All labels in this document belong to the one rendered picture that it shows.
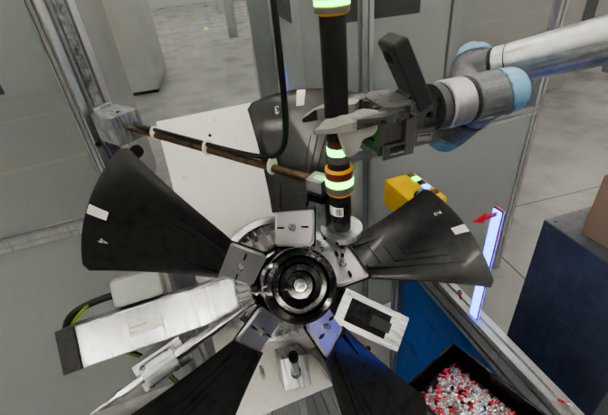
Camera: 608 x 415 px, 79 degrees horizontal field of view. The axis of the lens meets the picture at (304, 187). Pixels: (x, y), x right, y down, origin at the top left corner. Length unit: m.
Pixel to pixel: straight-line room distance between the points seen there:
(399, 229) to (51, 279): 1.19
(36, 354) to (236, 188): 1.15
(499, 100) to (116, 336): 0.75
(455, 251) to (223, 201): 0.50
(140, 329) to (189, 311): 0.09
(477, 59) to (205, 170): 0.61
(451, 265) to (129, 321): 0.59
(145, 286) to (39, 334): 0.96
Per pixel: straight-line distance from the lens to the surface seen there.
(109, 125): 0.97
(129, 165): 0.62
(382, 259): 0.68
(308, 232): 0.64
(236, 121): 0.92
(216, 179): 0.88
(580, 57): 0.75
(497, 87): 0.64
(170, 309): 0.76
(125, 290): 0.81
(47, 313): 1.64
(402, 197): 1.07
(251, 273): 0.66
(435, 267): 0.71
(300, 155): 0.67
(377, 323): 0.81
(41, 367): 1.85
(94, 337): 0.79
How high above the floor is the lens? 1.66
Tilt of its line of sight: 32 degrees down
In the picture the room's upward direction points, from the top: 6 degrees counter-clockwise
